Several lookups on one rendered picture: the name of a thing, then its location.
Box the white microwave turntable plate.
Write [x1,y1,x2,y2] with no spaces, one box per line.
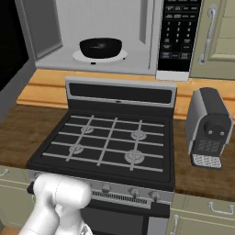
[72,49,129,64]

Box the black bowl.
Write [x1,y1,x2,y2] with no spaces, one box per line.
[79,37,123,60]

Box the black oven door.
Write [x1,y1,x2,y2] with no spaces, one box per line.
[79,200,171,235]

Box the white microwave oven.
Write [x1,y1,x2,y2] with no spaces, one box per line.
[14,0,205,83]

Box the microwave door with dark window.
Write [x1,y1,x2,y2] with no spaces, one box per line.
[0,0,37,121]

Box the beige base cupboard door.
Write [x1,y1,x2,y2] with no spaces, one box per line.
[0,183,35,229]
[165,215,235,235]

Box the black and steel gas stove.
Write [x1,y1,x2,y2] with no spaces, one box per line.
[26,75,178,235]

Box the grey and black coffee machine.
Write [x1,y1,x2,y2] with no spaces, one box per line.
[185,86,234,170]

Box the beige drawer front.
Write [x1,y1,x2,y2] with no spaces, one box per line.
[169,192,235,229]
[0,164,33,189]

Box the steel base cupboard handle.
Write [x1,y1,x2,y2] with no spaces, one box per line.
[172,214,181,235]

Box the long steel cupboard handle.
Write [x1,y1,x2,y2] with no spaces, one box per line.
[197,4,219,66]

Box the beige wall cupboard door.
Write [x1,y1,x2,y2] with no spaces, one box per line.
[189,0,235,81]

